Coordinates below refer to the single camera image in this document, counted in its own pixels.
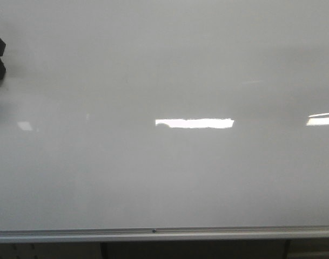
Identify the white whiteboard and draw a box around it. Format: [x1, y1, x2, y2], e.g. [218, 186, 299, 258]
[0, 1, 329, 230]

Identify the aluminium whiteboard tray rail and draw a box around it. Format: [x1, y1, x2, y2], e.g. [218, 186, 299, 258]
[0, 226, 329, 243]

